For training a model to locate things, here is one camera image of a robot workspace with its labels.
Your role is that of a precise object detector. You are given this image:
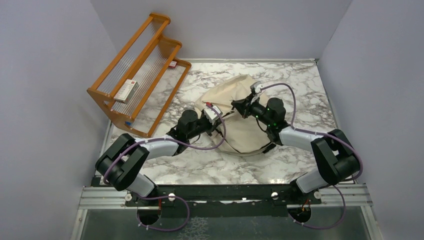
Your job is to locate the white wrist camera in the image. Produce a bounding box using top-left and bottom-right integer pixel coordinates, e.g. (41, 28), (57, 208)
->
(250, 81), (263, 104)
(202, 102), (223, 126)

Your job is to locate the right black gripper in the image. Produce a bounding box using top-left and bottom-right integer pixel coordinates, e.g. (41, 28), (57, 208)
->
(232, 92), (273, 127)

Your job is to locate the orange wooden shelf rack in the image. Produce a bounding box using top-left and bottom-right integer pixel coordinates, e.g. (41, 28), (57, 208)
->
(87, 12), (192, 138)

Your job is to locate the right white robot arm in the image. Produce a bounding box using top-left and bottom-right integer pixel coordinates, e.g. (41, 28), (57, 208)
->
(231, 96), (362, 204)

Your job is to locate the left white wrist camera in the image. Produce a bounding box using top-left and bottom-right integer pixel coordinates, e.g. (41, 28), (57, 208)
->
(202, 102), (223, 126)

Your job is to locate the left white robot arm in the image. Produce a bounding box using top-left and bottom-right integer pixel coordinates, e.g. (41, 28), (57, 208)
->
(95, 104), (225, 206)

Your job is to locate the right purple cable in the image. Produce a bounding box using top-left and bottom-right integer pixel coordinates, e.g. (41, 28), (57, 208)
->
(256, 82), (365, 231)

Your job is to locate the white red small box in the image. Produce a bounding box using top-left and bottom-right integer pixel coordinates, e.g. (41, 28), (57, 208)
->
(113, 79), (139, 104)

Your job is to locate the black metal base frame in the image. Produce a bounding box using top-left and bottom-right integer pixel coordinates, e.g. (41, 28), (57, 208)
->
(77, 175), (374, 220)

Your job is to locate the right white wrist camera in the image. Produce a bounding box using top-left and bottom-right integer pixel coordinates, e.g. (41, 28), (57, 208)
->
(250, 81), (263, 104)

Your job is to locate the beige canvas backpack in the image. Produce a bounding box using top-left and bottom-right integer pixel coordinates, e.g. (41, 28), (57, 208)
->
(194, 74), (276, 157)

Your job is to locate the small red white card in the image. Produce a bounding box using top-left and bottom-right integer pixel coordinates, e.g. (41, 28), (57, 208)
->
(168, 60), (177, 69)

